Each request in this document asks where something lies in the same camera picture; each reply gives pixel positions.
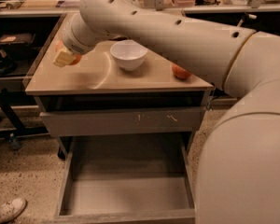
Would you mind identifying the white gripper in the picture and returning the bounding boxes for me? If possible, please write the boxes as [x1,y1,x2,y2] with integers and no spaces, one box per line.
[53,13,96,67]

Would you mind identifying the orange fruit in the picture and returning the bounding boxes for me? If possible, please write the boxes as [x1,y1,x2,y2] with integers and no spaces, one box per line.
[55,41,81,65]

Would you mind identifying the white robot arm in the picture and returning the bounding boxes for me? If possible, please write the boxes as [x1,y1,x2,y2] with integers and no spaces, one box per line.
[54,0,280,224]

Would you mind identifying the grey drawer cabinet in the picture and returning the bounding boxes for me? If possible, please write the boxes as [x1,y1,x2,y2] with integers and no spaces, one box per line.
[25,14,213,157]

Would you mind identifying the closed top drawer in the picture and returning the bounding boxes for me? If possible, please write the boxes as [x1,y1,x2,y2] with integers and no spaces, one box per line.
[40,107,205,136]

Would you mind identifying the open middle drawer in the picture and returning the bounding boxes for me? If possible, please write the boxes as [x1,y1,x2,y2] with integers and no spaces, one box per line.
[44,133,195,224]

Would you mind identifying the white bowl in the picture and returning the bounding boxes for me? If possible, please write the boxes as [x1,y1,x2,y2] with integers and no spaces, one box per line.
[110,40,147,71]

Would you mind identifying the red apple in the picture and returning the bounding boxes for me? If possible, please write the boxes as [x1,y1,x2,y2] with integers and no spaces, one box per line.
[172,63,192,80]

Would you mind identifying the white sneaker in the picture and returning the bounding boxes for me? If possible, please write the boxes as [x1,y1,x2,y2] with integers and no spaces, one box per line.
[0,198,27,224]

